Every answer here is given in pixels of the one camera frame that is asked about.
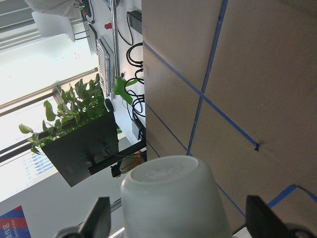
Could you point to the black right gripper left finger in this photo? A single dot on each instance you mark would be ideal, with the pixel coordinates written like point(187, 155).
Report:
point(98, 222)

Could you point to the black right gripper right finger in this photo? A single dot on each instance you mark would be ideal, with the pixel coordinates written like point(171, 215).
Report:
point(261, 222)

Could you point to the pale green plastic cup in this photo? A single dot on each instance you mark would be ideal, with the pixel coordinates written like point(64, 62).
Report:
point(173, 197)

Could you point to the black computer monitor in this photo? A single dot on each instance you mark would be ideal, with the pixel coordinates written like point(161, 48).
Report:
point(74, 153)

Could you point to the green potted plant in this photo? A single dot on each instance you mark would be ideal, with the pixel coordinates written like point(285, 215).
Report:
point(81, 104)

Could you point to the green grabber tool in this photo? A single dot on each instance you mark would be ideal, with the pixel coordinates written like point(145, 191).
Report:
point(119, 85)

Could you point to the white keyboard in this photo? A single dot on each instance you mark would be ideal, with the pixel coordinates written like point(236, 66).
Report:
point(106, 67)

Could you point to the black power adapter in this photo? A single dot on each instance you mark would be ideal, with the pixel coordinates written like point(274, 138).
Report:
point(135, 20)

